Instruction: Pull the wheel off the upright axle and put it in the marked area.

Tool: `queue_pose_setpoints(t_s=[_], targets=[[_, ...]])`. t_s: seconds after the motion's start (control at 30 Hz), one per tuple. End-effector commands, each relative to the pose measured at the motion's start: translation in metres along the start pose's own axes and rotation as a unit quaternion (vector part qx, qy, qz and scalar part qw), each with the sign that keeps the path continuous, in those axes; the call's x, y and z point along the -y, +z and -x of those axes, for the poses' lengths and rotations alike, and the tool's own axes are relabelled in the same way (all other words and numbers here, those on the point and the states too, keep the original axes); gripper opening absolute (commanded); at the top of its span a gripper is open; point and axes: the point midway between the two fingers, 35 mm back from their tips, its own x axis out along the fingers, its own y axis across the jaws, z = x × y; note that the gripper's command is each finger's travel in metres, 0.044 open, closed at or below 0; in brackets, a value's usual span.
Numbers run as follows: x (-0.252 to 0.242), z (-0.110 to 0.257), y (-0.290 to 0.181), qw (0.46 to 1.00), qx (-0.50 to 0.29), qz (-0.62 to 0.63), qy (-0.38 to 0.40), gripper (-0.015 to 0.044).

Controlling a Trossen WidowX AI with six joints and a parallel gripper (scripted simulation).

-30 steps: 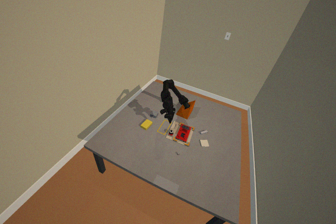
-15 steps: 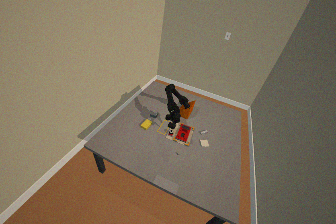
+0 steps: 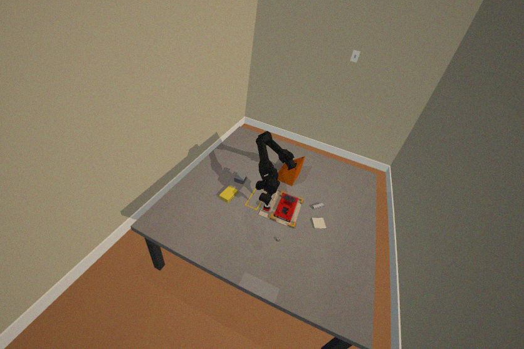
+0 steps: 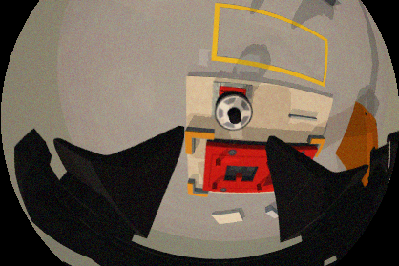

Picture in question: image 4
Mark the yellow rectangular outline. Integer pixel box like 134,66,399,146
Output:
211,4,327,86

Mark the black tyre with grey wheel rim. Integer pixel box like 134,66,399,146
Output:
215,90,253,131

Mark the beige flat rectangular tile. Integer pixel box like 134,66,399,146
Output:
211,211,244,224

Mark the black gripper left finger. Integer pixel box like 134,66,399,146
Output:
53,125,185,238

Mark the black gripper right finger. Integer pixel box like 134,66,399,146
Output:
265,135,368,242

